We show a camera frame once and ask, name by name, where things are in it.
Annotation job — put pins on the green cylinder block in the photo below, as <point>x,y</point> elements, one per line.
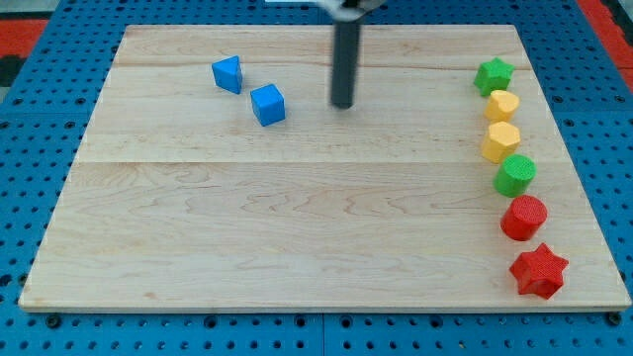
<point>514,175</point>

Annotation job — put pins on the blue cube block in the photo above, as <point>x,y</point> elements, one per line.
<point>268,105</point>

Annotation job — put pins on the red star block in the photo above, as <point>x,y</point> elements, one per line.
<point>539,272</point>

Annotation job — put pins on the yellow heart block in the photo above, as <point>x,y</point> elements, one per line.
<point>501,106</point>

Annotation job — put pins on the blue triangular prism block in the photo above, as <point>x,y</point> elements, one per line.
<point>227,74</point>

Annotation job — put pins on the yellow hexagon block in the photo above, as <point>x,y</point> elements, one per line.
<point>500,141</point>

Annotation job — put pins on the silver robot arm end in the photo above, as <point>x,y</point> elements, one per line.
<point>348,11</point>

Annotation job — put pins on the red cylinder block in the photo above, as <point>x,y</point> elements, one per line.
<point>524,216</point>

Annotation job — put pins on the light wooden board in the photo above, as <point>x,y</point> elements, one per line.
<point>178,200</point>

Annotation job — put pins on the green star block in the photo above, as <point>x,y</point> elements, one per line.
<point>493,75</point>

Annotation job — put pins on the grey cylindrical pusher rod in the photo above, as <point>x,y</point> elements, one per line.
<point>345,49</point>

